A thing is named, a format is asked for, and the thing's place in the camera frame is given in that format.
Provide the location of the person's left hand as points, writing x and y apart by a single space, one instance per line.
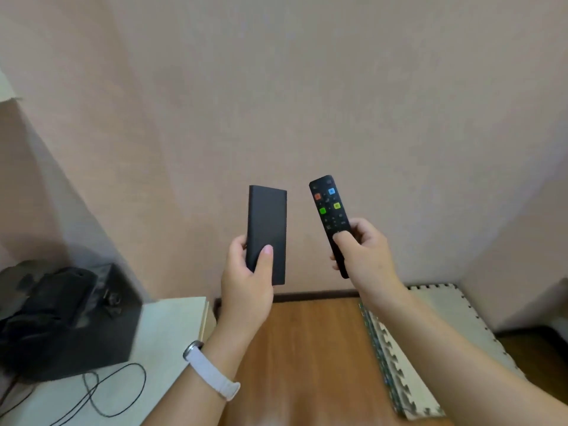
246 292

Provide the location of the black power bank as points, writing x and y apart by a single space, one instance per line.
267 232

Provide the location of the white cabinet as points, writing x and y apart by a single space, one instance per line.
146 350

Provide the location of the stack of foam puzzle mats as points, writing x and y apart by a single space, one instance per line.
426 350

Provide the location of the black remote control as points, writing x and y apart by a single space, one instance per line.
327 208

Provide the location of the person's left thumb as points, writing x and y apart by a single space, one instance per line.
265 260

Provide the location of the black box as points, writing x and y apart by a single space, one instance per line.
84 332

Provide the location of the person's right thumb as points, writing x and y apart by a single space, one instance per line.
344 240

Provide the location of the person's right hand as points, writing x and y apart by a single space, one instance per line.
368 266

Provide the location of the person's right forearm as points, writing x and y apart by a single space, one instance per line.
448 354

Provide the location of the white wristband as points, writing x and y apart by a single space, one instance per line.
212 371

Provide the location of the person's left forearm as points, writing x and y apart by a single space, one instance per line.
195 385

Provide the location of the black bag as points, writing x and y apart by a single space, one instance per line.
40 301

